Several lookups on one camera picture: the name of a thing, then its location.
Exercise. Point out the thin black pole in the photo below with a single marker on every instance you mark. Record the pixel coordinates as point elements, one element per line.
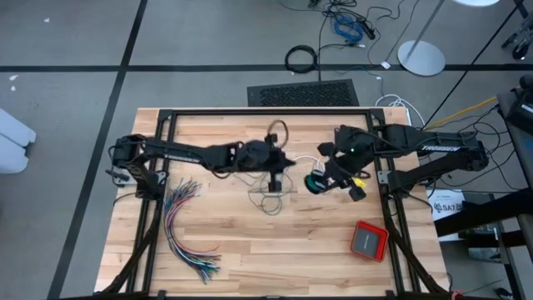
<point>468,66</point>

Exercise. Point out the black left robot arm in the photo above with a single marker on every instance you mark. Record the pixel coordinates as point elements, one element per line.
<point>179,154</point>

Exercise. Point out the white paper sign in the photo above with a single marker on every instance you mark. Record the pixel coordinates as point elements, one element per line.
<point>445,206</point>

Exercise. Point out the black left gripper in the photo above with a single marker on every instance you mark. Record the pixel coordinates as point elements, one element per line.
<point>256,156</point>

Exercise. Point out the black metal stand beam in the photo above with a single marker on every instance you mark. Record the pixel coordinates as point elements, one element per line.
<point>479,212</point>

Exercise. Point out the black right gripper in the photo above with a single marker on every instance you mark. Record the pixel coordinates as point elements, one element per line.
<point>339,171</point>

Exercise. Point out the black power strip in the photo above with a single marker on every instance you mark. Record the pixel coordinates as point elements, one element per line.
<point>368,30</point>

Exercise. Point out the red tray with grey inside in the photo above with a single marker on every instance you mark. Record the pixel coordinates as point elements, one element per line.
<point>368,241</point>

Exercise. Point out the white plastic furniture piece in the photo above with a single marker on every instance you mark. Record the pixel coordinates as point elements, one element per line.
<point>12,141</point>

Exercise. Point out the black equipment cart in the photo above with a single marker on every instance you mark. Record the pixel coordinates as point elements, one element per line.
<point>522,112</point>

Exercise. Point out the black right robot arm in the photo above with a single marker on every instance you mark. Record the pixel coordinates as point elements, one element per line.
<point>441,148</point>

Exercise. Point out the white lamp base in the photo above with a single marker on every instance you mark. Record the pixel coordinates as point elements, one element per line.
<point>420,58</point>

